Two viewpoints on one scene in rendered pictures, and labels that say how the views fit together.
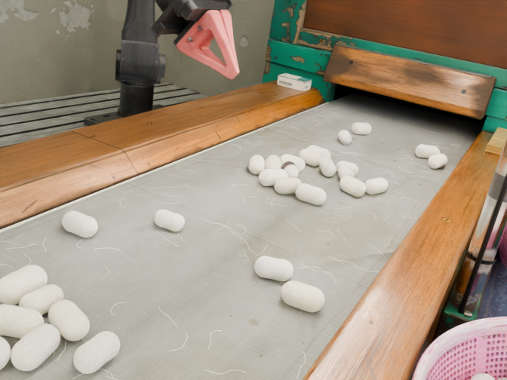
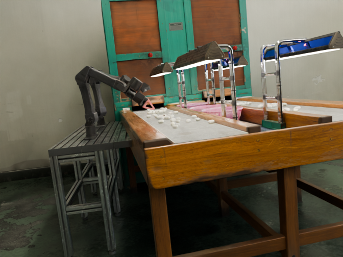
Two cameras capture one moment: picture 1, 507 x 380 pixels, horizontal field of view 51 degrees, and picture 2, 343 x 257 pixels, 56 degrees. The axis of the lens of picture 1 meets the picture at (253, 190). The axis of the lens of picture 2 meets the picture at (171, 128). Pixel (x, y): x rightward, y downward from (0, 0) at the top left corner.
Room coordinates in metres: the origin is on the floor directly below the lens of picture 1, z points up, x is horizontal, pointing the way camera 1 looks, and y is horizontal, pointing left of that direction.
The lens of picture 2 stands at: (-1.47, 1.39, 0.96)
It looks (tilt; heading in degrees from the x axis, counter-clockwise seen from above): 8 degrees down; 323
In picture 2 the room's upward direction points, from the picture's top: 6 degrees counter-clockwise
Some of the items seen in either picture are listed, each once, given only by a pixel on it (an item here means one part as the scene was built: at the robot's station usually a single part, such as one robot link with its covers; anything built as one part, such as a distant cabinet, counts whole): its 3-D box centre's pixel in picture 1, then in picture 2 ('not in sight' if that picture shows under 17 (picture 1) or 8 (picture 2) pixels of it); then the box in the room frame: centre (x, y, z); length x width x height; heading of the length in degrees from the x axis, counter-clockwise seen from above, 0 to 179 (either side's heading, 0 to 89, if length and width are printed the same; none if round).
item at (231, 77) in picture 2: not in sight; (212, 92); (-0.33, 0.25, 0.90); 0.20 x 0.19 x 0.45; 154
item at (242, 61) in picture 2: not in sight; (226, 63); (0.34, -0.61, 1.08); 0.62 x 0.08 x 0.07; 154
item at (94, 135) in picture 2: not in sight; (90, 131); (0.49, 0.56, 0.71); 0.20 x 0.07 x 0.08; 148
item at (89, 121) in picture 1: (136, 99); (100, 121); (1.00, 0.25, 0.71); 0.20 x 0.07 x 0.08; 148
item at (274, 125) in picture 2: not in sight; (285, 84); (-0.50, -0.11, 0.90); 0.20 x 0.19 x 0.45; 154
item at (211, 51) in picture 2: not in sight; (193, 57); (-0.29, 0.32, 1.08); 0.62 x 0.08 x 0.07; 154
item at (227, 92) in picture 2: not in sight; (217, 93); (0.71, -0.86, 0.83); 0.30 x 0.06 x 0.07; 64
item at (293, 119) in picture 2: not in sight; (238, 113); (0.00, -0.31, 0.71); 1.81 x 0.05 x 0.11; 154
